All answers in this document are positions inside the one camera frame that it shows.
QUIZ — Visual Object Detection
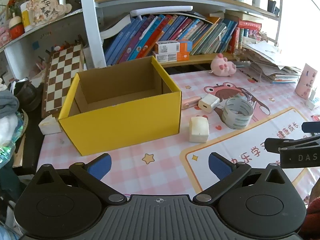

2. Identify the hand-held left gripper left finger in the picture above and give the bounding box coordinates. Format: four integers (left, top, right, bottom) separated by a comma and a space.
32, 153, 128, 205

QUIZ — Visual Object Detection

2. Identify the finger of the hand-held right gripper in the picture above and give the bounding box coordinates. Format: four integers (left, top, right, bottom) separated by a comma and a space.
264, 134, 320, 153
301, 121, 320, 132

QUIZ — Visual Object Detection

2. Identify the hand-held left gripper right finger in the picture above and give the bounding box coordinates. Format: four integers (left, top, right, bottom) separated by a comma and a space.
193, 152, 293, 204

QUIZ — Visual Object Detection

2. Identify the cream foam block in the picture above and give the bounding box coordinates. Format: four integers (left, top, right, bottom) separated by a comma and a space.
189, 116, 209, 143

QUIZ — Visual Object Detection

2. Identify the clear tape roll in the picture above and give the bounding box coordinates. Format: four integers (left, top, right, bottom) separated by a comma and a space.
222, 97, 254, 130

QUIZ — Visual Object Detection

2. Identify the yellow cardboard box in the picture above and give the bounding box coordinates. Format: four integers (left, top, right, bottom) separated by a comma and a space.
58, 56, 182, 156

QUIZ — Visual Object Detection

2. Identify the white charger adapter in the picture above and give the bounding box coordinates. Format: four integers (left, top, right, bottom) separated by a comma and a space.
198, 94, 220, 111

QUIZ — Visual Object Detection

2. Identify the pink power bank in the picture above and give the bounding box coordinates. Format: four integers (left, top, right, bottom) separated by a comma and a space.
181, 96, 202, 110

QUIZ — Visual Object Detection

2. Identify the pink plush toy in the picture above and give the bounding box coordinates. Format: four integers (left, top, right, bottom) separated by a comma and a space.
209, 53, 237, 77

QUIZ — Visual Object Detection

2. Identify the small white box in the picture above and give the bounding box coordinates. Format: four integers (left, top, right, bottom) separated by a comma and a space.
38, 115, 62, 135

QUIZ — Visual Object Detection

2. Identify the stack of papers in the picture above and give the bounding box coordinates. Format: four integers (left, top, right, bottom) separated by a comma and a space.
241, 40, 303, 83

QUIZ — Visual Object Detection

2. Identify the iridescent bag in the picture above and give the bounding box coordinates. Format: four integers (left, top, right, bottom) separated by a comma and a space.
0, 112, 25, 168

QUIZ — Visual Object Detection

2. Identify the brown white chessboard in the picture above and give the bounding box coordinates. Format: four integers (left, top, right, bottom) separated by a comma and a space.
41, 44, 84, 119

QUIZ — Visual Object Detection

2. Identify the black cap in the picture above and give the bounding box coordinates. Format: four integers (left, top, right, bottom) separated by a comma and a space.
11, 79, 43, 112

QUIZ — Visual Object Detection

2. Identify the grey cloth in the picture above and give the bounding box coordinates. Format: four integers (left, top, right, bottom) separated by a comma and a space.
0, 85, 20, 120

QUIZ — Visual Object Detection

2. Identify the orange white carton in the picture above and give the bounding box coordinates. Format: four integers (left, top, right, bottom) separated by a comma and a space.
152, 51, 190, 63
154, 40, 193, 55

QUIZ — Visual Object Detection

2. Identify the thick white-edged book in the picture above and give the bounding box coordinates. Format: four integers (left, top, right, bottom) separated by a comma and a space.
100, 15, 132, 40

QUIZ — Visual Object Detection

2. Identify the row of colourful books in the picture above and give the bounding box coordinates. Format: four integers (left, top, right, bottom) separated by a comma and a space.
104, 14, 262, 67

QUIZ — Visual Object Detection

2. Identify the red white figurine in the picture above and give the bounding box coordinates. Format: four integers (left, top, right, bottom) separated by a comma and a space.
9, 12, 25, 39

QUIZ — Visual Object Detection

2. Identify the yellow white cup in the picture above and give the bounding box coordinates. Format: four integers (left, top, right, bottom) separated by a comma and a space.
20, 1, 33, 32

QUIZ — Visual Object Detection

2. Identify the bunny ornament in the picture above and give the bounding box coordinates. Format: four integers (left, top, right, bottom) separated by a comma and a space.
26, 0, 73, 25

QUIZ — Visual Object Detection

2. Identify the white shelf post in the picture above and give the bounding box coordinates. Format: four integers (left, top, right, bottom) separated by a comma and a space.
79, 0, 107, 68

